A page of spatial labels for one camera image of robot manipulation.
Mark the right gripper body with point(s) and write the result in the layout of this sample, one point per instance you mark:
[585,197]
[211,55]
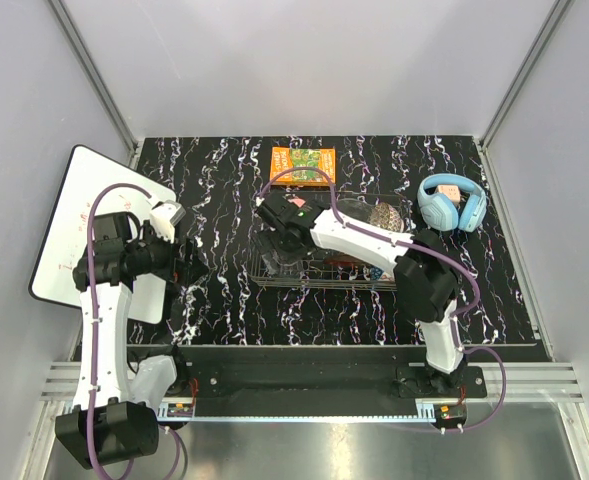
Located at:
[273,239]

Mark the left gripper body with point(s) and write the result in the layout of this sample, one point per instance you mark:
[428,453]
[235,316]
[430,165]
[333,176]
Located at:
[178,264]

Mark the clear glass cup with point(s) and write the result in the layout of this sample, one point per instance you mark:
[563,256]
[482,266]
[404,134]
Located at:
[277,266]

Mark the wire dish rack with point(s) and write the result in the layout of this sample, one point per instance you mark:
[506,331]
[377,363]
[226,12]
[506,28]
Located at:
[317,274]

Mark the red floral plate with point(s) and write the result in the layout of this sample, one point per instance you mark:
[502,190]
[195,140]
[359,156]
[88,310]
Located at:
[342,261]

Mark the blue triangle pattern bowl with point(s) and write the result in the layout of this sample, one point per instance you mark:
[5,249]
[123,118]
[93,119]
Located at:
[376,274]

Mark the beige patterned bowl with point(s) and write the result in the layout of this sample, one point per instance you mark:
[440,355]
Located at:
[385,216]

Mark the pink plastic cup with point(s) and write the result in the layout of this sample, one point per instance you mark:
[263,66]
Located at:
[297,201]

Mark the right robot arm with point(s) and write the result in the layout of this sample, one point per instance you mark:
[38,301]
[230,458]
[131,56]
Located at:
[426,282]

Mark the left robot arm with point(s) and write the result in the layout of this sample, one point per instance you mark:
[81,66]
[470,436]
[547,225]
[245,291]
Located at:
[113,416]

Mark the orange patterned box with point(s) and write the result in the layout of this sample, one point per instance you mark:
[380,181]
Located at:
[302,167]

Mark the white board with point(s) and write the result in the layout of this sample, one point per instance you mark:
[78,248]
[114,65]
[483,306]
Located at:
[87,174]

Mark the light blue headphones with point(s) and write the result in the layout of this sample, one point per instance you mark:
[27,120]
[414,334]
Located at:
[440,213]

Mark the pink cube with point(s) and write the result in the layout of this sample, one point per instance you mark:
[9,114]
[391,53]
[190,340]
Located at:
[451,192]

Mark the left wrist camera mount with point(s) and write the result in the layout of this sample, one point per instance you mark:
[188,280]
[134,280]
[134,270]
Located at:
[165,217]

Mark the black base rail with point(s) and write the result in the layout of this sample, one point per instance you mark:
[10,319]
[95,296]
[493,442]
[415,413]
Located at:
[314,383]

